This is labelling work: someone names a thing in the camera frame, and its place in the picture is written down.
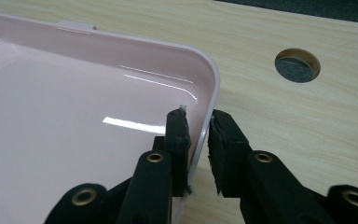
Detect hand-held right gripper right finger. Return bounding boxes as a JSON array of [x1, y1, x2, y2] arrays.
[[207, 108, 256, 199]]

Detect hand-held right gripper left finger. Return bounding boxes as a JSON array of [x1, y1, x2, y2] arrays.
[[153, 106, 193, 198]]

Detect pink plastic bin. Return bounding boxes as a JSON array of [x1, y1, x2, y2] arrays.
[[0, 11, 222, 224]]

